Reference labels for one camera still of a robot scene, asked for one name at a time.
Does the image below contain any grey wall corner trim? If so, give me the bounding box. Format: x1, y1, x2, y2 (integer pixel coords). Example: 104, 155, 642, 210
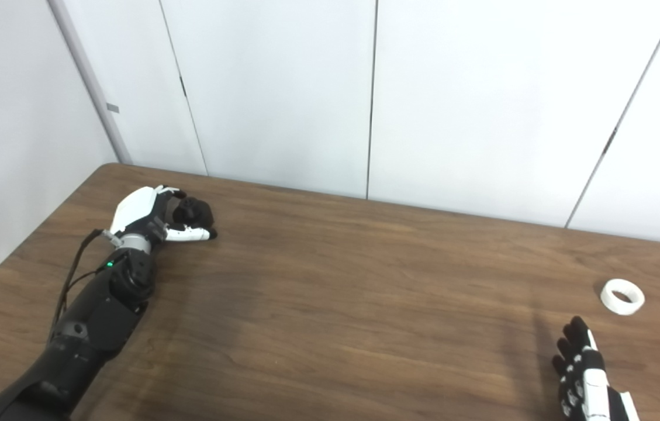
48, 0, 133, 165

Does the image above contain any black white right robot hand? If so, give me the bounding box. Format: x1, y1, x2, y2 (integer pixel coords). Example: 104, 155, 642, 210
552, 316, 640, 421

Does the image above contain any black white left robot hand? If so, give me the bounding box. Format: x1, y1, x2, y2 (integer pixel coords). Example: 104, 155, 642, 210
109, 185, 218, 243

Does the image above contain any white toothed plastic ring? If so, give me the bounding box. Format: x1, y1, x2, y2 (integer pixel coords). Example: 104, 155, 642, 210
600, 278, 645, 316

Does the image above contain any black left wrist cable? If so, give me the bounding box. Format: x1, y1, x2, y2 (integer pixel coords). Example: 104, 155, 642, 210
48, 228, 123, 343

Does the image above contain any round black plastic part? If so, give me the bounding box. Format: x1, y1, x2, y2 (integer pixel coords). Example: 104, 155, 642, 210
172, 197, 215, 230

